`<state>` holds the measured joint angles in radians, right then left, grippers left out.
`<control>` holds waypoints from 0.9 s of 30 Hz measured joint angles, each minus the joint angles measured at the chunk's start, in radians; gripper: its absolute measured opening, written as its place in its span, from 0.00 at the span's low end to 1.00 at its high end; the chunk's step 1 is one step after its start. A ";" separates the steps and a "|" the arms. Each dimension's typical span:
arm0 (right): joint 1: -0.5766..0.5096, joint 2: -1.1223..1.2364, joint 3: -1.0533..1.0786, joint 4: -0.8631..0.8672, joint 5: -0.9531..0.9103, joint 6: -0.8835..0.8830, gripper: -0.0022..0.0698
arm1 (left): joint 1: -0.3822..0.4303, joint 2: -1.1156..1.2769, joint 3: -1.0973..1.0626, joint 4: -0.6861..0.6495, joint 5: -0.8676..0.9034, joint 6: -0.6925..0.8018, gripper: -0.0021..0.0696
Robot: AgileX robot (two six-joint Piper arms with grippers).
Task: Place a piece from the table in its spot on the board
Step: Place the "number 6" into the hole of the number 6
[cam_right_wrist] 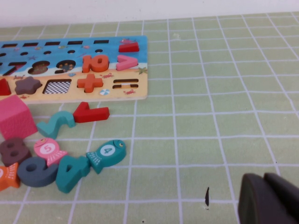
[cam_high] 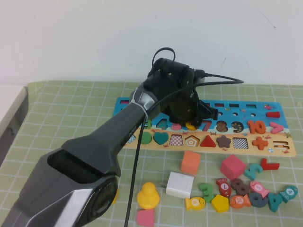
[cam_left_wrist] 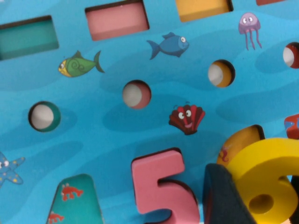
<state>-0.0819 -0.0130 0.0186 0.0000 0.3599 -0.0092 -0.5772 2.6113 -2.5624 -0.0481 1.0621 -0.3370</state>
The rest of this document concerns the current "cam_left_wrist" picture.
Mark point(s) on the yellow number six piece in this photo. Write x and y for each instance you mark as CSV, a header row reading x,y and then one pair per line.
x,y
257,158

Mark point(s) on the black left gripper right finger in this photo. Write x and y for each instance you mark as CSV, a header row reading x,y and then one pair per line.
x,y
295,203

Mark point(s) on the blue wooden puzzle board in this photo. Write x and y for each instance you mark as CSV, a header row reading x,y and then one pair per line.
x,y
105,105

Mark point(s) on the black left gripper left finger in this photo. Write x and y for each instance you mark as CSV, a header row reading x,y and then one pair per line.
x,y
222,198

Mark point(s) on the pink number five piece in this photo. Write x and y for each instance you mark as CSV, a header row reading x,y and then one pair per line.
x,y
158,168

